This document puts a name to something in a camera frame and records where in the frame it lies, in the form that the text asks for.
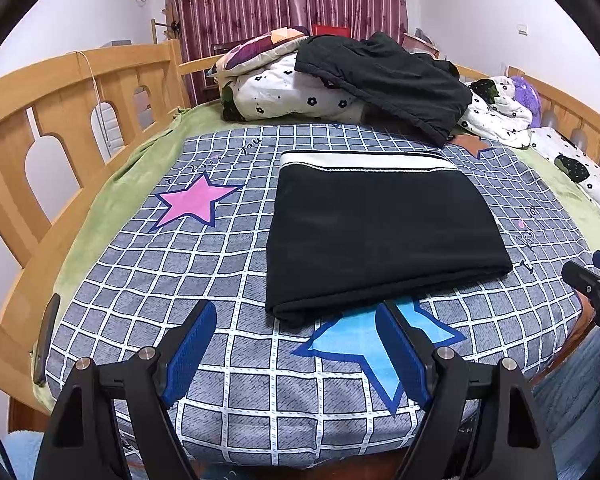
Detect purple plush toy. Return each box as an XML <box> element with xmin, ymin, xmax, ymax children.
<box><xmin>512</xmin><ymin>76</ymin><xmax>542</xmax><ymax>128</ymax></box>

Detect wooden coat rack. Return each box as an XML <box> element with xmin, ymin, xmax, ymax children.
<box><xmin>150</xmin><ymin>3</ymin><xmax>182</xmax><ymax>44</ymax></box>

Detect green blanket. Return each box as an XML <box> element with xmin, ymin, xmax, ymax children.
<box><xmin>34</xmin><ymin>104</ymin><xmax>600</xmax><ymax>419</ymax></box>

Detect grey box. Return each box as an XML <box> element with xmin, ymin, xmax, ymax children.
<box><xmin>101</xmin><ymin>39</ymin><xmax>132</xmax><ymax>48</ymax></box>

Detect black jacket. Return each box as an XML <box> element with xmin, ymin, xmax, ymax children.
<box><xmin>296</xmin><ymin>32</ymin><xmax>472</xmax><ymax>148</ymax></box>

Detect red chair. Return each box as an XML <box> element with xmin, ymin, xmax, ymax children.
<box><xmin>312</xmin><ymin>24</ymin><xmax>351</xmax><ymax>37</ymax></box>

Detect maroon striped curtain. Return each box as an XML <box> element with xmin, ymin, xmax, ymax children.
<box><xmin>162</xmin><ymin>0</ymin><xmax>412</xmax><ymax>106</ymax></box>

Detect white floral quilt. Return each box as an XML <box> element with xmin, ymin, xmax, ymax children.
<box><xmin>221</xmin><ymin>53</ymin><xmax>534</xmax><ymax>148</ymax></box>

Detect grey checked bed sheet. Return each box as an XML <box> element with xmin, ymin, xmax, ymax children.
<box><xmin>45</xmin><ymin>124</ymin><xmax>591</xmax><ymax>468</ymax></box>

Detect purple patterned pillow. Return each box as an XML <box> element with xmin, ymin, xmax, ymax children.
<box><xmin>207</xmin><ymin>26</ymin><xmax>310</xmax><ymax>78</ymax></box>

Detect wooden bed frame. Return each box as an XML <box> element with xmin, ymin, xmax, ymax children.
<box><xmin>0</xmin><ymin>37</ymin><xmax>600</xmax><ymax>434</ymax></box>

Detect black pants with white stripe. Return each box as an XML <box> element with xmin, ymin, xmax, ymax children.
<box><xmin>265</xmin><ymin>151</ymin><xmax>513</xmax><ymax>326</ymax></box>

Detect white strawberry pillow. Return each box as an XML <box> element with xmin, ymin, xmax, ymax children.
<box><xmin>529</xmin><ymin>127</ymin><xmax>600</xmax><ymax>210</ymax></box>

